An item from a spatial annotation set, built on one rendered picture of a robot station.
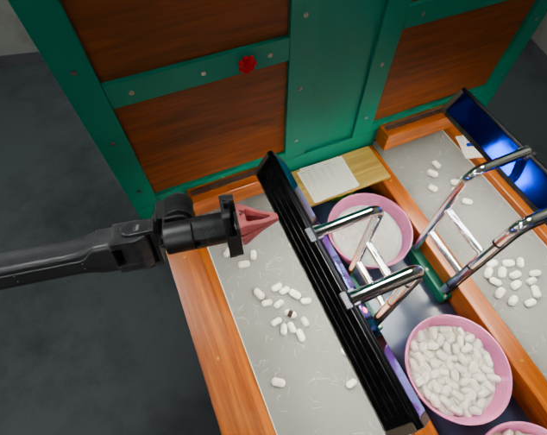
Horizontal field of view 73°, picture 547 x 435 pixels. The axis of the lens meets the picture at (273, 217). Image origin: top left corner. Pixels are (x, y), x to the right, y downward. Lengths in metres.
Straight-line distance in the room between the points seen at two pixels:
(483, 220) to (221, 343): 0.91
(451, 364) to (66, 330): 1.65
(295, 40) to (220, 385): 0.85
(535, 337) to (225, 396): 0.85
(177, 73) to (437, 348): 0.95
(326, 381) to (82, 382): 1.24
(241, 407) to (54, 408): 1.15
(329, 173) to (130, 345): 1.22
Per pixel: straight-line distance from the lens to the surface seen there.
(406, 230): 1.25
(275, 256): 1.14
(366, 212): 0.79
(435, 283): 1.24
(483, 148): 1.09
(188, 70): 0.87
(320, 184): 1.24
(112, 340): 1.97
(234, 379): 1.02
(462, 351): 1.17
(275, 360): 1.05
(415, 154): 1.46
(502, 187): 1.46
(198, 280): 1.10
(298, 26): 0.92
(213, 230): 0.64
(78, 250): 0.69
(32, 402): 2.06
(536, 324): 1.30
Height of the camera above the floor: 1.78
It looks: 59 degrees down
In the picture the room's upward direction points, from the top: straight up
